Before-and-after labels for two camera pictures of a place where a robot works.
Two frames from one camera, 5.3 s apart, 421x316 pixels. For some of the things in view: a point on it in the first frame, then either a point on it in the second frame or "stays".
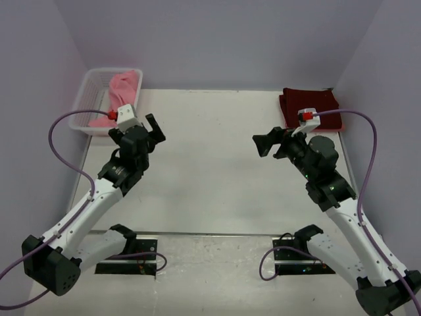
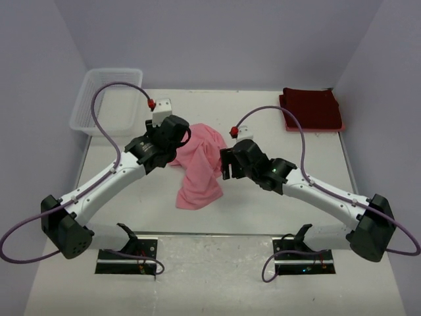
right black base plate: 291,262 stays
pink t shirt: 122,89 → 200,158
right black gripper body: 293,147 → 238,171
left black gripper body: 115,133 → 150,129
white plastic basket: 104,90 stays
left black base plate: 145,265 stays
